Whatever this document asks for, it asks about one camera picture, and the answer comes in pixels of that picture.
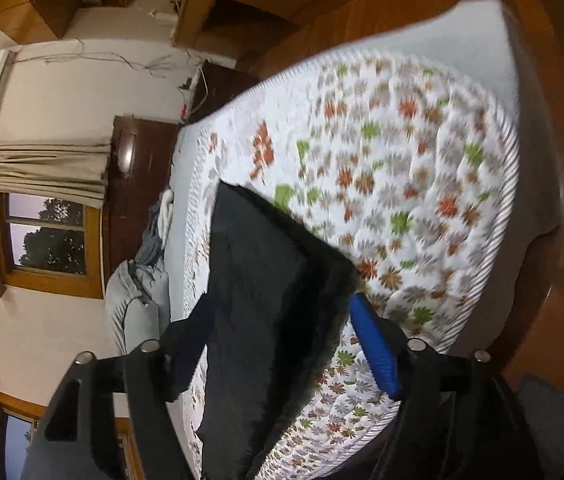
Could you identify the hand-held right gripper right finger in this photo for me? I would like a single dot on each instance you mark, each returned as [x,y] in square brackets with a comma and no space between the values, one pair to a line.
[377,350]

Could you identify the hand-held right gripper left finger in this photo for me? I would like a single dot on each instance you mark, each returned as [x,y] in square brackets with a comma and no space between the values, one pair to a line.
[181,362]

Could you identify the black pants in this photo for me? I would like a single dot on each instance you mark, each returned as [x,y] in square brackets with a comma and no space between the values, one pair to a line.
[272,310]

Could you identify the grey pillow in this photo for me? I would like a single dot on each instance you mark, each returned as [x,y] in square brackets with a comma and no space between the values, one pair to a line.
[134,305]

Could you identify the pile of grey clothes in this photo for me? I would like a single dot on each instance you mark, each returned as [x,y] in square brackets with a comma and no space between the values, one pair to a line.
[154,245]

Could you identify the wood-framed window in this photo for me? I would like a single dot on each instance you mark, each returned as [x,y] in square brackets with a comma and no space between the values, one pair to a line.
[6,430]
[51,242]

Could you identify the grey floor mat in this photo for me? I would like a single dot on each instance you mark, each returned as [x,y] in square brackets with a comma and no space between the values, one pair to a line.
[557,420]

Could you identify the floral quilted mattress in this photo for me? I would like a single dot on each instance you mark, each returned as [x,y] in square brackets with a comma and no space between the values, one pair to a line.
[412,160]

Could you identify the dark wooden headboard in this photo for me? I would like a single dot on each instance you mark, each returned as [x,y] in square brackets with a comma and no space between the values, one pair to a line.
[136,170]

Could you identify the beige curtain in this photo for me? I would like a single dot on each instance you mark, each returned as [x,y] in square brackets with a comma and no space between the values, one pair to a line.
[46,172]

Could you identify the dark wooden nightstand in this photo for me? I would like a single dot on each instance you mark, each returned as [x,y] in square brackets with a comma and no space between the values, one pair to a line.
[221,90]

